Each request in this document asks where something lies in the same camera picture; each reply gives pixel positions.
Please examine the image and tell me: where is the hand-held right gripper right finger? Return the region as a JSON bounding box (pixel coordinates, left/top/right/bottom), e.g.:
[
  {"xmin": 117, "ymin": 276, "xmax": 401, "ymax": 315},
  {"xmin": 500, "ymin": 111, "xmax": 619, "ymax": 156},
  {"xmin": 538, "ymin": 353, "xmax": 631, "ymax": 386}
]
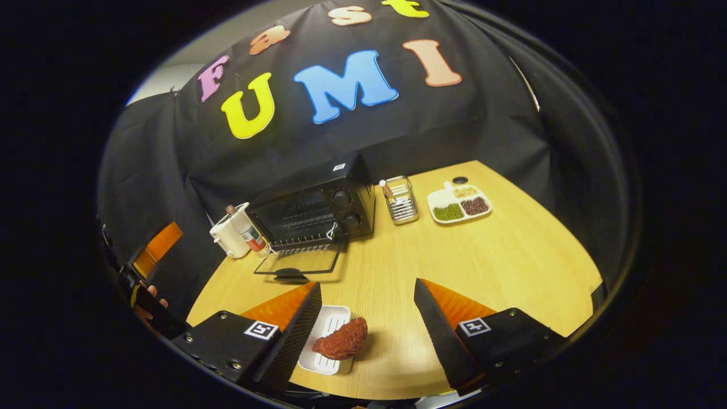
[{"xmin": 413, "ymin": 278, "xmax": 569, "ymax": 397}]

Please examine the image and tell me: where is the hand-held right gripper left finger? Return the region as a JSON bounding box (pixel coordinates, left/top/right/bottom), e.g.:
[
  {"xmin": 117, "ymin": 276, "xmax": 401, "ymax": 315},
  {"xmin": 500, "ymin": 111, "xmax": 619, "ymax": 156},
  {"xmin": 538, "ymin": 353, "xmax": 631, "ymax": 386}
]
[{"xmin": 170, "ymin": 281, "xmax": 323, "ymax": 393}]

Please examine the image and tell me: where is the red meat piece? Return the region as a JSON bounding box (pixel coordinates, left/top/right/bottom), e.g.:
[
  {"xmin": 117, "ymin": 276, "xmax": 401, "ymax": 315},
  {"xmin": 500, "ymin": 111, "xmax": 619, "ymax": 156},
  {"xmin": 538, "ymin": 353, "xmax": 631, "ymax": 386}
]
[{"xmin": 312, "ymin": 317, "xmax": 368, "ymax": 360}]

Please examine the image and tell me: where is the black electric oven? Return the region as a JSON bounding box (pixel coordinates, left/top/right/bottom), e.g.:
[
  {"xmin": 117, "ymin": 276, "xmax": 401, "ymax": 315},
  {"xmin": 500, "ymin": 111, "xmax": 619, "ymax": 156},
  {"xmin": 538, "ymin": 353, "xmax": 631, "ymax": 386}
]
[{"xmin": 247, "ymin": 152, "xmax": 377, "ymax": 285}]

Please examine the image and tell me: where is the white foam tray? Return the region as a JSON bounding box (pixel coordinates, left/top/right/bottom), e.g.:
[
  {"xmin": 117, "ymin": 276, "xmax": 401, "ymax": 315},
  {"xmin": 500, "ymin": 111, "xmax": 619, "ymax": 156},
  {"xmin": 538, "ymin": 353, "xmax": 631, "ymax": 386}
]
[{"xmin": 298, "ymin": 305, "xmax": 352, "ymax": 375}]

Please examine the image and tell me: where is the clear bottle with red label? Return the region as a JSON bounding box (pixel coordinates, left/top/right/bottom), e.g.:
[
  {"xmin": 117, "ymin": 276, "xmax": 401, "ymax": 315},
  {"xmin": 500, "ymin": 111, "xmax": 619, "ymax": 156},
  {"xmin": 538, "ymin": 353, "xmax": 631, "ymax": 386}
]
[{"xmin": 225, "ymin": 204, "xmax": 269, "ymax": 257}]

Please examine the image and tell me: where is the white divided plate with beans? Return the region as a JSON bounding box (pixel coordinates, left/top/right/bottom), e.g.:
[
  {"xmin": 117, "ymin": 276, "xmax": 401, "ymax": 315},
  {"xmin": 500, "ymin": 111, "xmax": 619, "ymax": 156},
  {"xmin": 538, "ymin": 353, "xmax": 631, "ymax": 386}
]
[{"xmin": 427, "ymin": 181, "xmax": 492, "ymax": 225}]

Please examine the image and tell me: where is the black backdrop cloth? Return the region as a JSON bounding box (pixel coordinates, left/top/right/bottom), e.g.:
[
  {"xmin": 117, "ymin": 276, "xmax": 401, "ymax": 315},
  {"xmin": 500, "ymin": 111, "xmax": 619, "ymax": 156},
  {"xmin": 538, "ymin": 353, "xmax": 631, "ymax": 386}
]
[{"xmin": 97, "ymin": 0, "xmax": 637, "ymax": 322}]

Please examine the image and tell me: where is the metal wire basket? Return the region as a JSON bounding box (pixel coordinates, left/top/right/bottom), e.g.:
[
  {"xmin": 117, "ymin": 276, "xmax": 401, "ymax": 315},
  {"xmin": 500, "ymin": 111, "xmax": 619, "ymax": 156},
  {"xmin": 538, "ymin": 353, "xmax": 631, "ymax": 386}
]
[{"xmin": 379, "ymin": 176, "xmax": 420, "ymax": 226}]

